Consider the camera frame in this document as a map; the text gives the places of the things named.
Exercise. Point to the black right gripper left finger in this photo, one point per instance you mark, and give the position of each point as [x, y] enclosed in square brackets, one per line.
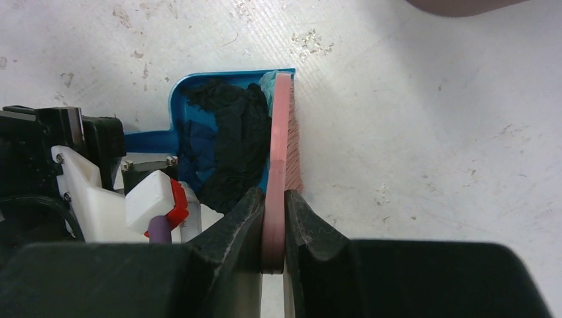
[216, 274]

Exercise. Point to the pink hand brush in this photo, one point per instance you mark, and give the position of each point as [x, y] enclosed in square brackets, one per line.
[274, 226]

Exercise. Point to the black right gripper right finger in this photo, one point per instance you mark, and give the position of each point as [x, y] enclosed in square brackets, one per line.
[330, 275]

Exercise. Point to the brown waste bin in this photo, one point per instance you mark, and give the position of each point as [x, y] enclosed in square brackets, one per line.
[460, 8]

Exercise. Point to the blue plastic dustpan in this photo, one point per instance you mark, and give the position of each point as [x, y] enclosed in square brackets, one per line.
[181, 111]

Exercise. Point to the teal paper scrap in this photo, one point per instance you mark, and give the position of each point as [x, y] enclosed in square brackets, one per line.
[267, 84]

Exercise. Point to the small blue paper scrap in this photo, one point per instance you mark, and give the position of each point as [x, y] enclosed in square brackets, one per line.
[196, 154]

